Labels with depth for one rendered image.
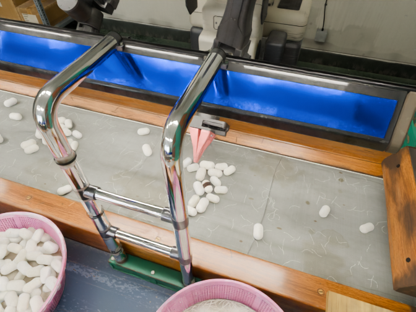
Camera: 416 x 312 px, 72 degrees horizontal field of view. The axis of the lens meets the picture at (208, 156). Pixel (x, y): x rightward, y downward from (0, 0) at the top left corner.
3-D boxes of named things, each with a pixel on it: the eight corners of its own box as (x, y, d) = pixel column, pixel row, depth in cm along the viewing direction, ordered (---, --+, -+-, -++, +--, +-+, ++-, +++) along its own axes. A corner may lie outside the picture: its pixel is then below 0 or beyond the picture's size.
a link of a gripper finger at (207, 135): (202, 164, 61) (212, 121, 61) (171, 156, 62) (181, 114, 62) (208, 165, 67) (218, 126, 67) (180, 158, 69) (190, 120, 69)
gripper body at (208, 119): (223, 130, 60) (232, 96, 60) (179, 120, 63) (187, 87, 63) (228, 134, 67) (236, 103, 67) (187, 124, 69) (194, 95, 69)
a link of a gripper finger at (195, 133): (212, 167, 60) (223, 124, 60) (181, 159, 62) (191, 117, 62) (218, 168, 67) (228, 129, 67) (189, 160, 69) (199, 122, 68)
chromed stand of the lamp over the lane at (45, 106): (150, 199, 74) (104, 23, 41) (225, 220, 70) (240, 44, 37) (111, 268, 62) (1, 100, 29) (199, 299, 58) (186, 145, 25)
